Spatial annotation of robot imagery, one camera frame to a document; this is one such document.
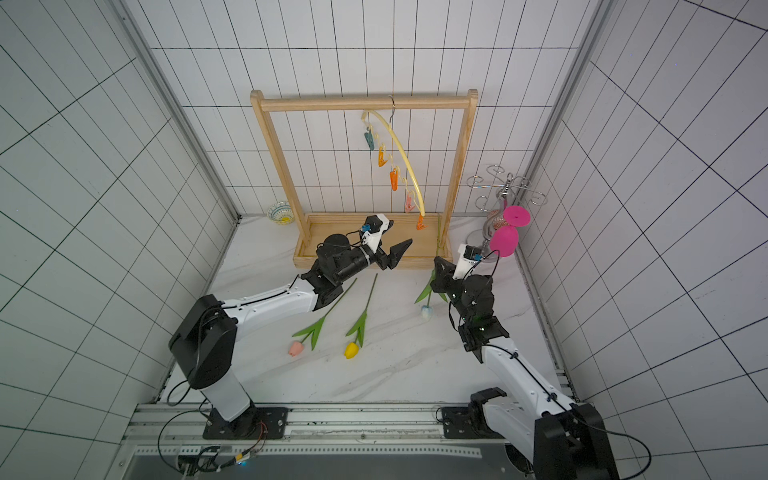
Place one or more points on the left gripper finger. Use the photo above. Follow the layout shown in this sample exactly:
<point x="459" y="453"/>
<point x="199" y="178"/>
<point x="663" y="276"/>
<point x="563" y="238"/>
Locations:
<point x="398" y="251"/>
<point x="389" y="262"/>

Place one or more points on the orange clothespin lowest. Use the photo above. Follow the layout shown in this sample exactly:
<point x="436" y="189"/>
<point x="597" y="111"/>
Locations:
<point x="420" y="222"/>

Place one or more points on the patterned small bowl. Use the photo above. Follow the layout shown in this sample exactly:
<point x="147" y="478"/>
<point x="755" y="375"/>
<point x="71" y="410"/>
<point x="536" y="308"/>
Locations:
<point x="281" y="213"/>

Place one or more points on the white tulip flower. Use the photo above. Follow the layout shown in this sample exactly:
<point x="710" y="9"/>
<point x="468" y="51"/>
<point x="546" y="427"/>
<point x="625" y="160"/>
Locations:
<point x="424" y="298"/>

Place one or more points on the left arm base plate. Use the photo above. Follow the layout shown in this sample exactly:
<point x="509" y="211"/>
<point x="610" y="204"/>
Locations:
<point x="256" y="422"/>

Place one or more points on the orange clothespin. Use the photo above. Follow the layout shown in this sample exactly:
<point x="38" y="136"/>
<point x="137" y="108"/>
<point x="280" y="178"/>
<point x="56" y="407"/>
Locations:
<point x="394" y="179"/>
<point x="381" y="159"/>

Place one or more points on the pink clothespin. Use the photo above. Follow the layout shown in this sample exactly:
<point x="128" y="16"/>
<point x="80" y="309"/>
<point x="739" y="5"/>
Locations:
<point x="409" y="203"/>

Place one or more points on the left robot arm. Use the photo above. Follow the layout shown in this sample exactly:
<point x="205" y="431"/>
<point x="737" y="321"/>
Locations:
<point x="203" y="345"/>

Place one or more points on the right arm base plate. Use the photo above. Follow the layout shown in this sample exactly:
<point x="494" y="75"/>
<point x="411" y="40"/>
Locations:
<point x="490" y="414"/>

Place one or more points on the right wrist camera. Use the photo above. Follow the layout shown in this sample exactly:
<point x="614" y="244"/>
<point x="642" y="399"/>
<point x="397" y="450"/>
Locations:
<point x="469" y="257"/>

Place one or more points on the pink tulip flower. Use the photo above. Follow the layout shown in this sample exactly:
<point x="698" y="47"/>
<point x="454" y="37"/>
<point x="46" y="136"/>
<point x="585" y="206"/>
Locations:
<point x="312" y="333"/>

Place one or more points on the silver wire glass rack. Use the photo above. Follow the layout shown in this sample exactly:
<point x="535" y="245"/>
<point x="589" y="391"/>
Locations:
<point x="498" y="192"/>

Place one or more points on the teal clothespin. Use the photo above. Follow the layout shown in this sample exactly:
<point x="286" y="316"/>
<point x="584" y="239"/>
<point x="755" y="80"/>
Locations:
<point x="369" y="140"/>

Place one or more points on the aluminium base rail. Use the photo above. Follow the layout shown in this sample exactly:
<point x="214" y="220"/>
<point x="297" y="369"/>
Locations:
<point x="321" y="441"/>

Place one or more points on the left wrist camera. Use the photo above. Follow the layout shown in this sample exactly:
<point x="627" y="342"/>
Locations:
<point x="373" y="229"/>

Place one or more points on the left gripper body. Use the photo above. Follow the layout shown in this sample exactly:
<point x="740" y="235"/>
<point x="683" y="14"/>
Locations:
<point x="364" y="256"/>

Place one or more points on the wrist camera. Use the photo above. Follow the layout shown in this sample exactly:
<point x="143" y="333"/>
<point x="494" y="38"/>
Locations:
<point x="373" y="229"/>
<point x="469" y="257"/>

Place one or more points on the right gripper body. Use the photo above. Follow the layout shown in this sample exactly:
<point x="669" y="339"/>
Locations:
<point x="447" y="276"/>

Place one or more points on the red patterned cup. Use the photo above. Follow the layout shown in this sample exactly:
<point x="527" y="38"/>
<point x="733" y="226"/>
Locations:
<point x="494" y="221"/>

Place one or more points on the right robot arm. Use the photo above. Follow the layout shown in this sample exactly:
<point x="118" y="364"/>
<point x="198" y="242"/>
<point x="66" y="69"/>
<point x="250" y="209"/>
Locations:
<point x="548" y="434"/>

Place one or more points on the wooden hanger rack frame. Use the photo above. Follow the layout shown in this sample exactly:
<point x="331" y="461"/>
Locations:
<point x="428" y="231"/>

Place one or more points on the yellow wavy clothes hanger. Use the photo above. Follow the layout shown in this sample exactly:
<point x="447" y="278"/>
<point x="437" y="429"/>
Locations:
<point x="397" y="156"/>

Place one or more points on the yellow tulip flower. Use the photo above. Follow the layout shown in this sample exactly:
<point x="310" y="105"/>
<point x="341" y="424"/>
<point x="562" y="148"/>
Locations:
<point x="359" y="327"/>

